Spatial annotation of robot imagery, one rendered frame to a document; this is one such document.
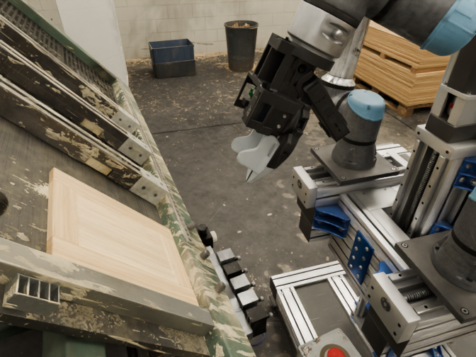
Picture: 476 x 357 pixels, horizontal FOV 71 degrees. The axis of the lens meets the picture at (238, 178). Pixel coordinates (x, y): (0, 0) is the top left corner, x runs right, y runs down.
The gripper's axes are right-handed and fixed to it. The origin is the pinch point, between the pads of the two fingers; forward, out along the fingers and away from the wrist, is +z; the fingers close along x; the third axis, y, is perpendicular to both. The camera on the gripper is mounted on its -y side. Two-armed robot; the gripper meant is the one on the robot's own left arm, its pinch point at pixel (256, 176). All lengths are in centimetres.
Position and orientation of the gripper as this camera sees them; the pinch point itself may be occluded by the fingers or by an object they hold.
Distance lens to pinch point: 52.7
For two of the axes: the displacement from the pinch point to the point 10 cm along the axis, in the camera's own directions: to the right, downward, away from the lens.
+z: -4.2, 7.9, 4.6
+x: 2.4, 5.8, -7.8
